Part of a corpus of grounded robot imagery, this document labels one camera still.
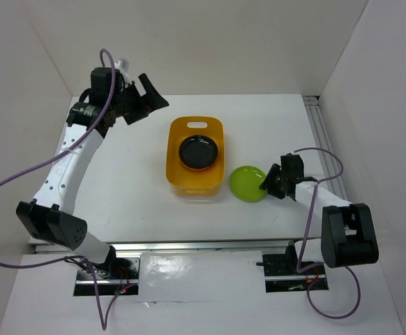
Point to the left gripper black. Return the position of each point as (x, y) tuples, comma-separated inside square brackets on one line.
[(151, 101)]

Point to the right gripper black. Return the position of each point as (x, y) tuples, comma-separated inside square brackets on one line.
[(268, 183)]

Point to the green plate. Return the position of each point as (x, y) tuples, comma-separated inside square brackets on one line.
[(245, 183)]

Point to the black plate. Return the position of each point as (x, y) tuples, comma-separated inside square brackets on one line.
[(198, 151)]

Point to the orange plate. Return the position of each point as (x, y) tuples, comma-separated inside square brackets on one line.
[(197, 169)]

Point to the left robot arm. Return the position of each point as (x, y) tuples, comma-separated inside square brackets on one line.
[(49, 215)]

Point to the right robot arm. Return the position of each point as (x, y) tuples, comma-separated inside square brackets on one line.
[(347, 232)]

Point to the yellow plastic bin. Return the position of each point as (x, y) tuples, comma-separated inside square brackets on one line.
[(183, 181)]

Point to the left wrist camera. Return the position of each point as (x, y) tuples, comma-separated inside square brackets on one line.
[(123, 66)]

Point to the aluminium side rail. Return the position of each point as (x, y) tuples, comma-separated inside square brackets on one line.
[(329, 165)]

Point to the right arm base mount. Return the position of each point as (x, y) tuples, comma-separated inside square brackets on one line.
[(280, 273)]

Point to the aluminium front rail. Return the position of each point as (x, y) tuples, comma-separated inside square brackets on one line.
[(185, 246)]

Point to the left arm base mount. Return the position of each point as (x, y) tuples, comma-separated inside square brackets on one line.
[(115, 276)]

